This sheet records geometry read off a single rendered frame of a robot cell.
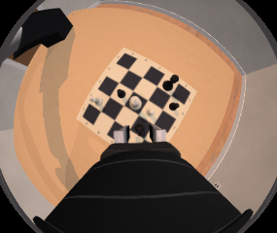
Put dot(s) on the white bishop chess piece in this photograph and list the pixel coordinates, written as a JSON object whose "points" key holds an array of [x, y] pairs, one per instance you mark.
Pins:
{"points": [[97, 100]]}

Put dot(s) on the chessboard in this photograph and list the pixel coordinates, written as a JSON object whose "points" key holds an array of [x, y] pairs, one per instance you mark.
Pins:
{"points": [[141, 77]]}

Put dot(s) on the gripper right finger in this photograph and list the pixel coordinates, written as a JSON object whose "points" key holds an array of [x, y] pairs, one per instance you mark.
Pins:
{"points": [[156, 134]]}

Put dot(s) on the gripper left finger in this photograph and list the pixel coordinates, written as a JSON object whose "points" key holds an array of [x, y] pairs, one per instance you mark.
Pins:
{"points": [[120, 137]]}

